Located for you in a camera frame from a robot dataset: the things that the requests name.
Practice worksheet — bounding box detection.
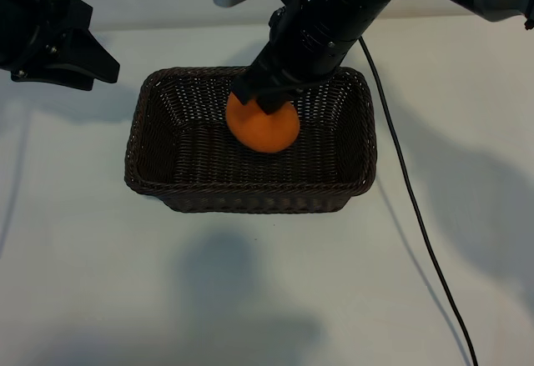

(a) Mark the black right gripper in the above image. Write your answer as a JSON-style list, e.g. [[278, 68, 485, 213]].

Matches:
[[231, 0, 376, 116]]

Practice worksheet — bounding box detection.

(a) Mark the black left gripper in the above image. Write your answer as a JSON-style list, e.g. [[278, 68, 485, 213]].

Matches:
[[0, 0, 122, 92]]

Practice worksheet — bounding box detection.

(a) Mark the bumpy orange fruit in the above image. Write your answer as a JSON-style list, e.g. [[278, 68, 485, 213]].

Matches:
[[225, 90, 301, 153]]

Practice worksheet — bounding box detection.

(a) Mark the dark brown wicker basket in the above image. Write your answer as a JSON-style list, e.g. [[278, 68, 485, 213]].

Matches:
[[123, 64, 379, 216]]

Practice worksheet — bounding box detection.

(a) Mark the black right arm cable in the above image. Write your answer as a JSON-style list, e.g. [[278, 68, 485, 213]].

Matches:
[[359, 36, 480, 366]]

